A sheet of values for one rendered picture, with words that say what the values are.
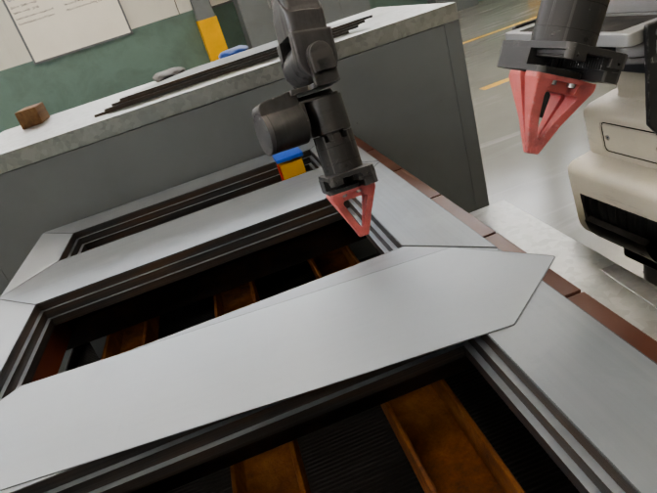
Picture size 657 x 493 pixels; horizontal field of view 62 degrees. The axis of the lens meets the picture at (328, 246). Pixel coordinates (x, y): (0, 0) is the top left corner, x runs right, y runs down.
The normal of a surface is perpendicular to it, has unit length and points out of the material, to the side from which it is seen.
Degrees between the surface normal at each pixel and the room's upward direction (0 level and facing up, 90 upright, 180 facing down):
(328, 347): 0
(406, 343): 0
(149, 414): 0
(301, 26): 75
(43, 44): 90
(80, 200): 90
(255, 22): 90
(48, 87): 90
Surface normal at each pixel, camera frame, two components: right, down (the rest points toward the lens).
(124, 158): 0.24, 0.37
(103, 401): -0.28, -0.86
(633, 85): -0.87, 0.49
